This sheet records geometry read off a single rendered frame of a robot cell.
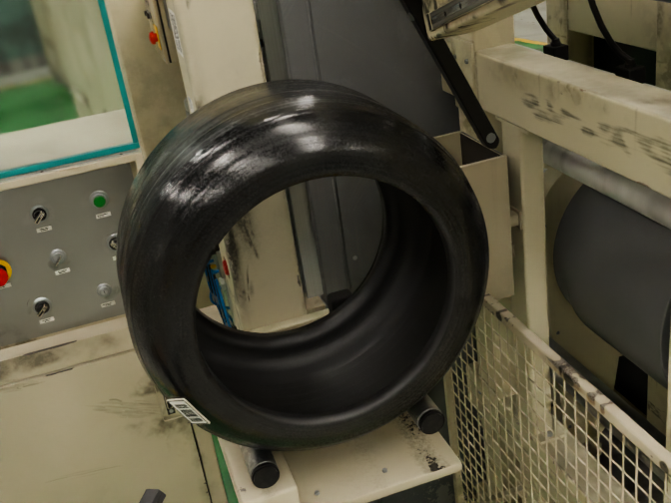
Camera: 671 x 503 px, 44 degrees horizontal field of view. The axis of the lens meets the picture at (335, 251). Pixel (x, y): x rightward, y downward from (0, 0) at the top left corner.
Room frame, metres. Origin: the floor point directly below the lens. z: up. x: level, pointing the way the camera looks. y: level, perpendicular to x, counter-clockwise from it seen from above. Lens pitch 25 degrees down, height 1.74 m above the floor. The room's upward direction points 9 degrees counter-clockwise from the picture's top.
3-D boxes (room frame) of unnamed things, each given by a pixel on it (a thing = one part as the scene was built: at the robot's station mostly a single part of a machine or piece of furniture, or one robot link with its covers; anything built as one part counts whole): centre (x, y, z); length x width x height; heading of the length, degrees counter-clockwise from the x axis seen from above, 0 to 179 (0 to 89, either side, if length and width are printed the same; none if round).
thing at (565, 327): (1.84, -0.63, 0.61); 0.33 x 0.06 x 0.86; 104
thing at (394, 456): (1.24, 0.07, 0.80); 0.37 x 0.36 x 0.02; 104
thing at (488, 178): (1.55, -0.25, 1.05); 0.20 x 0.15 x 0.30; 14
